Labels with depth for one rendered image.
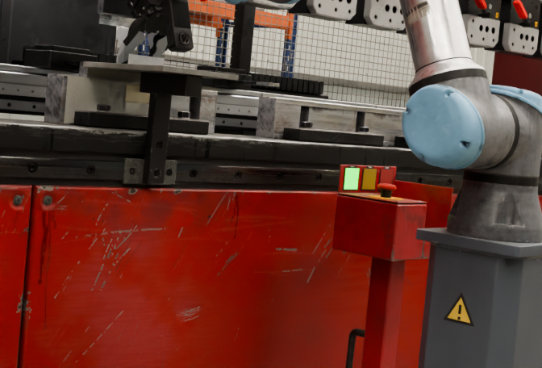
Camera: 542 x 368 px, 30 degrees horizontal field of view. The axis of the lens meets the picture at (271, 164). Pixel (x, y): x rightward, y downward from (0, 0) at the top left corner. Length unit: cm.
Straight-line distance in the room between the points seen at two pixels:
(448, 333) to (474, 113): 36
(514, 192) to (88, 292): 82
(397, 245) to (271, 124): 47
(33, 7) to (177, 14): 71
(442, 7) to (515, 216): 33
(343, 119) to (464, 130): 110
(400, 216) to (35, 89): 83
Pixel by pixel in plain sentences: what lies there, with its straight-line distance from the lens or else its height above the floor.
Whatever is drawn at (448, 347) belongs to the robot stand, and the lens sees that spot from 160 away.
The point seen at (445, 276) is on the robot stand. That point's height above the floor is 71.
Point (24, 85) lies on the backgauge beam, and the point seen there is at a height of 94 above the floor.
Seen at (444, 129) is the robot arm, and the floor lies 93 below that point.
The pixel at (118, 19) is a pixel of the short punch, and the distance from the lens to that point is 210.
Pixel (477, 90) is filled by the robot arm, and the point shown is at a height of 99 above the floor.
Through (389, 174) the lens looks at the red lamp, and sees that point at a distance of 226.
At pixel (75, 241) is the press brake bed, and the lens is 191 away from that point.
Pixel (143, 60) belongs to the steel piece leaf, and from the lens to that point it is 201.
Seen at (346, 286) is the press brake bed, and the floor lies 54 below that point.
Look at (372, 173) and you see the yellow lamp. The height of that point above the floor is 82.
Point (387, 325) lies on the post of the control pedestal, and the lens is 217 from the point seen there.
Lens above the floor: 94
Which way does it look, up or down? 3 degrees down
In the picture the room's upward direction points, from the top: 5 degrees clockwise
